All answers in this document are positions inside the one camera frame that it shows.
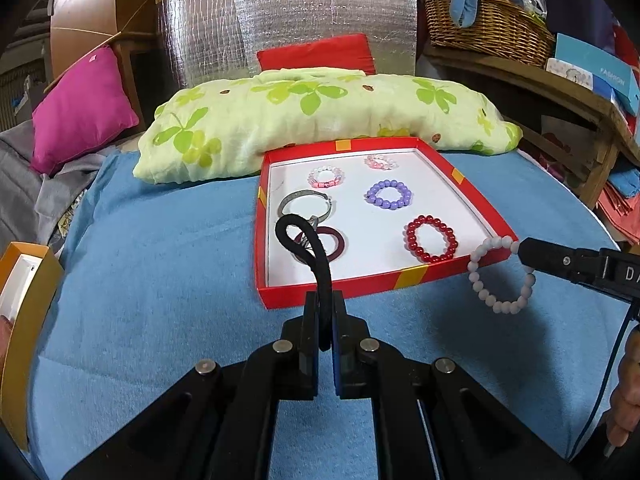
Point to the grey cloth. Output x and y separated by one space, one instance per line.
30 185

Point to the red cushion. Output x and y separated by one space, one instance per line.
315 55

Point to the silver metal bangle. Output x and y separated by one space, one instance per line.
300 194

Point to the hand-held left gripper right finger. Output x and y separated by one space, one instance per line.
341 355

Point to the round wooden board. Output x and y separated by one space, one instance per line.
90 10

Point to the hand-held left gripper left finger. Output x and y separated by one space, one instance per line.
311 350

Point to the white card box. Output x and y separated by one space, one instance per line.
570 74

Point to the green floral pillow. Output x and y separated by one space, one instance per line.
325 110

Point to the silver foil mat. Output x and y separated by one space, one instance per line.
225 25

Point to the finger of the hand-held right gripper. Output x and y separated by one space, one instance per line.
555 260

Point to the dark maroon bangle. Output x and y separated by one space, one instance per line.
340 245

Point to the person's right hand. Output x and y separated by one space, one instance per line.
627 395

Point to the blue flat box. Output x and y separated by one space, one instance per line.
600 65

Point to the pink pillow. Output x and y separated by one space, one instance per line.
80 110

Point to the orange cardboard box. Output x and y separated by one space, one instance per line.
30 340

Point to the coral folded cloth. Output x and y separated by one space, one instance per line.
622 215

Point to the red cardboard box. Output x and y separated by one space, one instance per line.
360 260

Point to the wooden bench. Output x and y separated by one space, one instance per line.
575 105

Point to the wicker basket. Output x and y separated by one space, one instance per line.
485 30

